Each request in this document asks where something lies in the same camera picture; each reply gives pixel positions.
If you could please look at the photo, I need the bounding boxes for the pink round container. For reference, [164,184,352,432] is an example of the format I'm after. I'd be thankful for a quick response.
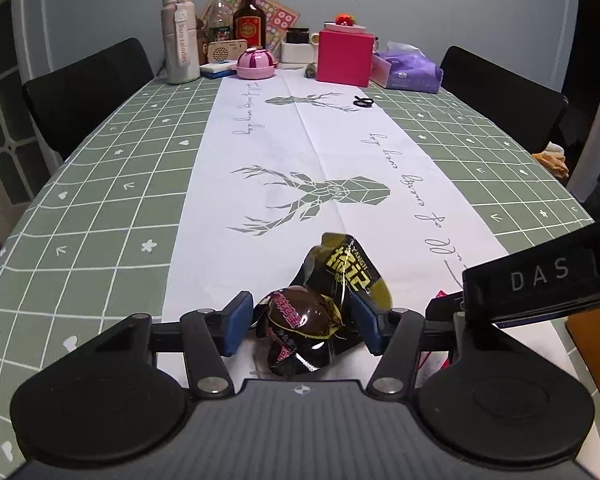
[235,47,276,80]

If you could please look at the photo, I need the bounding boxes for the brown glass bottle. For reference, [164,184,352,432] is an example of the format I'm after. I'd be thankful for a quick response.
[233,0,266,49]

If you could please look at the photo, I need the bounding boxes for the purple tissue pack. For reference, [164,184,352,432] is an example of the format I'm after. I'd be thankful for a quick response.
[370,41,443,94]

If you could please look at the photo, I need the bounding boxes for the white mug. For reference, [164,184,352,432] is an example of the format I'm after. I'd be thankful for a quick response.
[280,27,320,65]

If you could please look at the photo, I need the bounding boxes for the pink red box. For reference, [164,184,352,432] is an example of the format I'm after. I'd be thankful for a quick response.
[316,29,375,88]

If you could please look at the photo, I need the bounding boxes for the black chair left side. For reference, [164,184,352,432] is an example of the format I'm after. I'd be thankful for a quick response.
[22,38,154,158]

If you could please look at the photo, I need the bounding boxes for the blue white flat box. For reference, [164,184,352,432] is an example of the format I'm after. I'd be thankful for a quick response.
[200,60,237,79]

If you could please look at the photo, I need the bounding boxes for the black chair right side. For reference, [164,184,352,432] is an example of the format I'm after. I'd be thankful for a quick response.
[441,46,568,154]

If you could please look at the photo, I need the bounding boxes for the black yellow snack bag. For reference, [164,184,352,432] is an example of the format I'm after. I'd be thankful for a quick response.
[251,233,392,378]

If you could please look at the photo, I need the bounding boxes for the small beige radio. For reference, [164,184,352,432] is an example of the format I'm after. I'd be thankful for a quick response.
[207,39,248,63]

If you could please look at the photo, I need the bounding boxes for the red long cracker packet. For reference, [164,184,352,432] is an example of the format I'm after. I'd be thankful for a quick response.
[416,290,453,385]

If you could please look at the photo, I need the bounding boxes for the black chair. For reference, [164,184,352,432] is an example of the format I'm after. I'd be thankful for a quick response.
[22,38,154,158]
[441,46,568,154]

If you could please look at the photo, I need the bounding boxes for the clear plastic bottle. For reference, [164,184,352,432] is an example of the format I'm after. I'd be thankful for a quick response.
[208,0,233,42]

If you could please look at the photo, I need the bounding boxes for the colourful dotted card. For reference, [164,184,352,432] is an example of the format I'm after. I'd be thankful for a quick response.
[224,0,300,58]

